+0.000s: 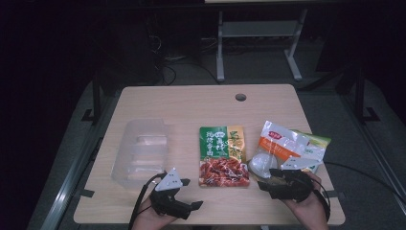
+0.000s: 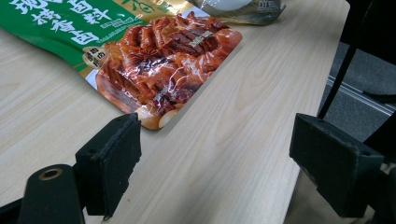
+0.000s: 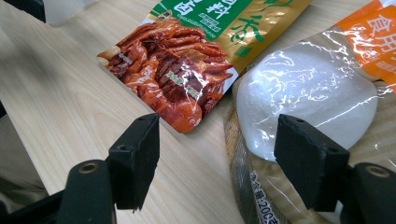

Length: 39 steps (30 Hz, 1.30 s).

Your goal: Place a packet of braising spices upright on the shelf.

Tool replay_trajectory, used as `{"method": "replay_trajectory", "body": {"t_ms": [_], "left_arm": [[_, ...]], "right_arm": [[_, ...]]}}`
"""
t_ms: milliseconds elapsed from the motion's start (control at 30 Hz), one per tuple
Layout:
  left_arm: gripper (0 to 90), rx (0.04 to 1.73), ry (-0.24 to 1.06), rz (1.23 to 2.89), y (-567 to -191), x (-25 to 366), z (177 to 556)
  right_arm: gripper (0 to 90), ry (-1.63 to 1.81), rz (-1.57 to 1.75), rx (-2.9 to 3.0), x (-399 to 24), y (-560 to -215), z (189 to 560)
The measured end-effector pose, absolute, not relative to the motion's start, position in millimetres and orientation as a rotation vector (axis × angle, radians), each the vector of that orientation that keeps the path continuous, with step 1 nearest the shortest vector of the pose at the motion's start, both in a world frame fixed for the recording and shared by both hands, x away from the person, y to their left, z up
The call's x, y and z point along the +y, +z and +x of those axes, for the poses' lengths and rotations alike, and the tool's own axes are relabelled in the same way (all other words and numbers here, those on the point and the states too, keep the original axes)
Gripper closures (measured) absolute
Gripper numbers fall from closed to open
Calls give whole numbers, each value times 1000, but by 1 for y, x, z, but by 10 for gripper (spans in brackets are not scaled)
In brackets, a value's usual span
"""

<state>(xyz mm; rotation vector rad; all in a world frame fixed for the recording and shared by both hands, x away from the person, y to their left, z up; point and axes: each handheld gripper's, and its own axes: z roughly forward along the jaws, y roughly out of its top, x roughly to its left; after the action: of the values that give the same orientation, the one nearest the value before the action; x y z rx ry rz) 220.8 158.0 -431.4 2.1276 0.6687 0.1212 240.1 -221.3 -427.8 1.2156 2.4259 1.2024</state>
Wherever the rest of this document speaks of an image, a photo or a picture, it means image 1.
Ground black cable on floor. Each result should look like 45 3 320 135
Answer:
323 160 406 207

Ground person's right hand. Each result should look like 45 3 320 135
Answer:
282 172 329 230

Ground white metal desk frame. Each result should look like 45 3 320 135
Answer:
215 8 309 82

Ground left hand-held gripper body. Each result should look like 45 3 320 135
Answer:
149 167 193 221

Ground clear plastic container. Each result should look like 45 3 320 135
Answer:
110 118 169 190

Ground aluminium rail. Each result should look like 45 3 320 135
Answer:
39 135 104 230
339 94 406 212

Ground black floor cables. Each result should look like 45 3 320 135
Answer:
149 33 222 86

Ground black metal stand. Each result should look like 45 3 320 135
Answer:
80 68 103 127
352 61 381 125

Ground person's left hand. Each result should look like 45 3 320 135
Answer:
132 196 178 230

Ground green and red seasoning packet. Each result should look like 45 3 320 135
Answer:
197 125 251 188

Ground green and white food packet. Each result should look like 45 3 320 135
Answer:
290 128 332 174

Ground hand-held gripper black cable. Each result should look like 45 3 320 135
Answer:
128 172 168 230
309 173 332 222

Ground white and orange food packet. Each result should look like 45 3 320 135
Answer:
247 120 310 180

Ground left hand-held gripper black cable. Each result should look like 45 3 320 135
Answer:
128 172 168 230

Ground right hand-held gripper black cable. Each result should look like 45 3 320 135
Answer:
309 173 332 222

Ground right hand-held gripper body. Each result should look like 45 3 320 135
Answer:
269 156 324 203

